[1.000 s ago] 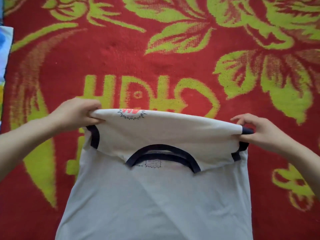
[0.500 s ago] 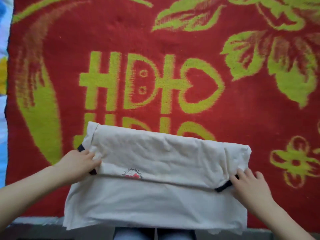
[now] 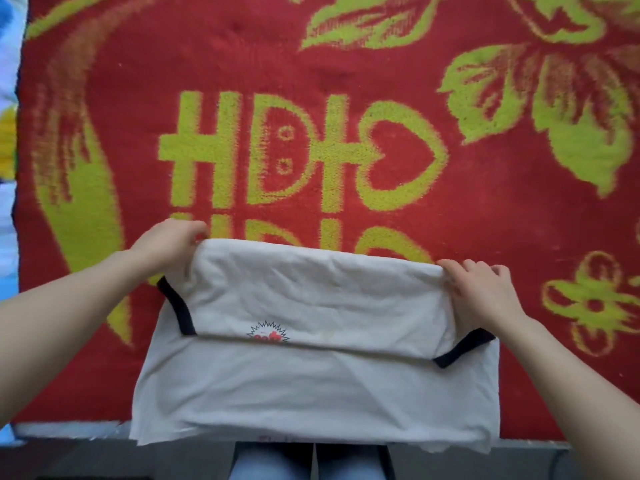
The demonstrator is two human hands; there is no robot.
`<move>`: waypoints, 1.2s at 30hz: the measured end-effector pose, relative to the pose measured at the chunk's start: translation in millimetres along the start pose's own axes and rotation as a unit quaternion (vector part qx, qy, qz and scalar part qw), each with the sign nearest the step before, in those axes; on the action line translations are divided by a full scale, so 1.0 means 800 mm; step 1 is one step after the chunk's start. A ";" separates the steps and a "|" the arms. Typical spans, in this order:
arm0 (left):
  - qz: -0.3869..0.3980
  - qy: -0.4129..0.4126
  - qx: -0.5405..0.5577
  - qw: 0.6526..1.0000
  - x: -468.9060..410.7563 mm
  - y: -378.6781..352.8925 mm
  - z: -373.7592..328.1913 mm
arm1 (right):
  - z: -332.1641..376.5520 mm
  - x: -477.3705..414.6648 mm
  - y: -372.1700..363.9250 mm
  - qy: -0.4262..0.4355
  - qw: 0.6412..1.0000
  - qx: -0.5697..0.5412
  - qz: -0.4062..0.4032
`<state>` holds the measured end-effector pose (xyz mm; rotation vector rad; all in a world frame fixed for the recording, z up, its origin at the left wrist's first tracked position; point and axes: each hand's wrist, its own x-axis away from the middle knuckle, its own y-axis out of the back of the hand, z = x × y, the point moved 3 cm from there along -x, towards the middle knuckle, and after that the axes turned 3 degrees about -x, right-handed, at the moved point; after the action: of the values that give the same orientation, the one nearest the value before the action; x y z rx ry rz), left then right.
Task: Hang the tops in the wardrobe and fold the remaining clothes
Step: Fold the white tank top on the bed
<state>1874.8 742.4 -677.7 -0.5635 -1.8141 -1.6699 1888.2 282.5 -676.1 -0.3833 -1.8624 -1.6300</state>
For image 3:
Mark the light blue patterned bedsheet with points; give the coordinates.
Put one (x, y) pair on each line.
(7, 144)

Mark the person's right hand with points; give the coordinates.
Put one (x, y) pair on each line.
(485, 297)

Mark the white shirt with black trim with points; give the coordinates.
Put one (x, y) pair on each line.
(320, 354)

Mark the red blanket with green pattern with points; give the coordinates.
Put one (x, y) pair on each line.
(320, 144)

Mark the person's right forearm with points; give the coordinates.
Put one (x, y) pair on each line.
(575, 394)

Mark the person's left fingers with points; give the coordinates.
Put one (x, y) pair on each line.
(192, 232)

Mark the person's left forearm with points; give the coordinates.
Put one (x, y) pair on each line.
(60, 317)

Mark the person's left hand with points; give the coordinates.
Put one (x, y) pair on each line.
(162, 242)

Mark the person's right middle finger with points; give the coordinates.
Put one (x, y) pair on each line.
(484, 268)

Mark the person's right thumb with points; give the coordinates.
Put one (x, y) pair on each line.
(450, 274)

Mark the person's blue jeans legs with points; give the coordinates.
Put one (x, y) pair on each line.
(307, 460)

